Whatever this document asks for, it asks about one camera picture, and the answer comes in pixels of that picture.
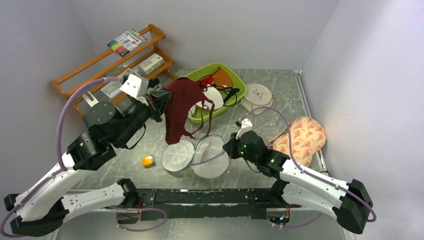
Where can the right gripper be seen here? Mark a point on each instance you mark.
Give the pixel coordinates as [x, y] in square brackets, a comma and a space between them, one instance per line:
[231, 145]

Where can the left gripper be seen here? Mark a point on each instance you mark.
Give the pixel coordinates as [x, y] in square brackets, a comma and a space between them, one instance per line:
[160, 98]

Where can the dark red bra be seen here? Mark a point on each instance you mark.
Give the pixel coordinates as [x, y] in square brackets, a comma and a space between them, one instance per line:
[185, 93]

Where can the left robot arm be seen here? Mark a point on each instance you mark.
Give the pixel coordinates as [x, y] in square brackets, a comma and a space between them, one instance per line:
[47, 205]

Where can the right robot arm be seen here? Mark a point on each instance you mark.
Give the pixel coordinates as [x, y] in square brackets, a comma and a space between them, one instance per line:
[349, 203]

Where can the red black bra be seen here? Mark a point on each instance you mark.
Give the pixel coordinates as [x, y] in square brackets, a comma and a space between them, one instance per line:
[229, 92]

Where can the beige embroidered bag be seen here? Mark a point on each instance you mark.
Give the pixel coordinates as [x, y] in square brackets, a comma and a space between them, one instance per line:
[256, 95]

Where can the orange brown bra pad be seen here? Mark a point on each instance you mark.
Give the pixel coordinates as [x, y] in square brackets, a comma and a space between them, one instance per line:
[221, 79]

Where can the white small box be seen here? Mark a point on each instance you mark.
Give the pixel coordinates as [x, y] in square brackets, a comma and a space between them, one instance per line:
[150, 64]

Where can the wooden shelf rack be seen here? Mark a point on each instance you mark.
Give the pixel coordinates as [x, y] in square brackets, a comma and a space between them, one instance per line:
[96, 67]

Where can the white packaged item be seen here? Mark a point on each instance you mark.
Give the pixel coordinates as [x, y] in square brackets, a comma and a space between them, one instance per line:
[112, 89]

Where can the yellow white small block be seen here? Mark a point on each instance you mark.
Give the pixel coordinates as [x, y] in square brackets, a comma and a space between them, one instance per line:
[148, 161]

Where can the colored marker pack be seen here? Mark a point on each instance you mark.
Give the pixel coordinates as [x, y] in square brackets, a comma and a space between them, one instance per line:
[126, 42]

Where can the floral pink pouch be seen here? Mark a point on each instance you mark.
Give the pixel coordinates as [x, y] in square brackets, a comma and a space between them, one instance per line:
[307, 137]

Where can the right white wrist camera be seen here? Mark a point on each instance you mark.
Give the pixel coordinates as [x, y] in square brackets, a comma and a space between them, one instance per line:
[245, 126]

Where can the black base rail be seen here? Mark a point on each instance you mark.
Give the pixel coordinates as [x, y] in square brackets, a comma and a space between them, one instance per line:
[155, 203]

